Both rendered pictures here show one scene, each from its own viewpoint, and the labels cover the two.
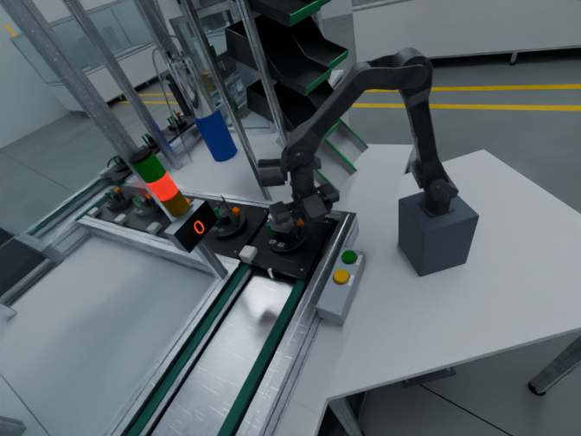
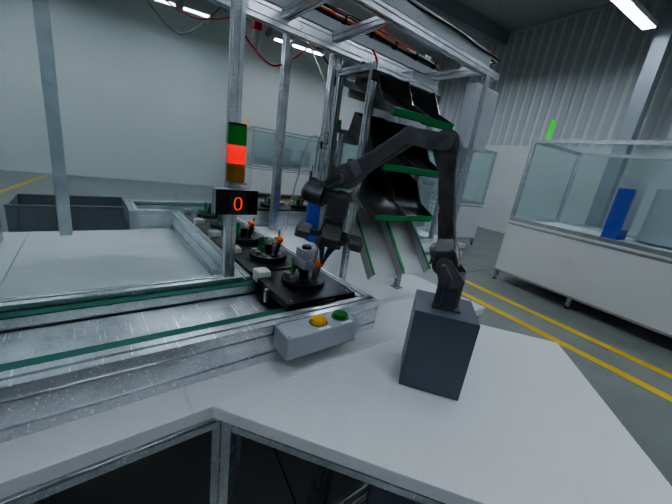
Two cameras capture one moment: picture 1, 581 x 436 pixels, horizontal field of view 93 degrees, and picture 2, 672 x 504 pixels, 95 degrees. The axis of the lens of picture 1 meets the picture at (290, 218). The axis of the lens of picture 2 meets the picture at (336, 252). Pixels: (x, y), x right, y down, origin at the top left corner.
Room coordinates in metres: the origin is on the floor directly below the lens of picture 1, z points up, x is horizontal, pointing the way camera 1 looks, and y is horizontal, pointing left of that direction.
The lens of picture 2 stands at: (-0.25, -0.21, 1.35)
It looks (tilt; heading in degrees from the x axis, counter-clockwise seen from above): 16 degrees down; 9
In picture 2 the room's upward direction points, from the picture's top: 8 degrees clockwise
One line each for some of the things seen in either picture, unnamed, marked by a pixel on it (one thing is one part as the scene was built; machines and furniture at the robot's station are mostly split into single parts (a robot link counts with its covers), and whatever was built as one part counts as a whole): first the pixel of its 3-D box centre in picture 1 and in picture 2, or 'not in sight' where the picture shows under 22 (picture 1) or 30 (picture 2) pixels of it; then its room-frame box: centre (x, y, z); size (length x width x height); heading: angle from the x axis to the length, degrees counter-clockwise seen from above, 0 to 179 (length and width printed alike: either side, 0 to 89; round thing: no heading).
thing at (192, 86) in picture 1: (188, 78); (324, 166); (1.61, 0.24, 1.32); 0.14 x 0.14 x 0.38
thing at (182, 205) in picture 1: (174, 201); (235, 172); (0.57, 0.25, 1.29); 0.05 x 0.05 x 0.05
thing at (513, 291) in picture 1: (421, 244); (425, 368); (0.52, -0.37, 0.84); 0.90 x 0.70 x 0.03; 86
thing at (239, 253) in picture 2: (225, 217); (268, 246); (0.81, 0.22, 1.01); 0.24 x 0.24 x 0.13; 49
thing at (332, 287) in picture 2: (288, 240); (302, 285); (0.64, 0.03, 0.96); 0.24 x 0.24 x 0.02; 49
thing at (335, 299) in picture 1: (342, 283); (316, 332); (0.43, -0.08, 0.93); 0.21 x 0.07 x 0.06; 139
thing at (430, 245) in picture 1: (432, 231); (435, 341); (0.47, -0.37, 0.96); 0.14 x 0.14 x 0.20; 86
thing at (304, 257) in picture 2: (277, 219); (304, 255); (0.64, 0.04, 1.06); 0.08 x 0.04 x 0.07; 49
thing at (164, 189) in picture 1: (162, 185); (236, 154); (0.57, 0.25, 1.34); 0.05 x 0.05 x 0.05
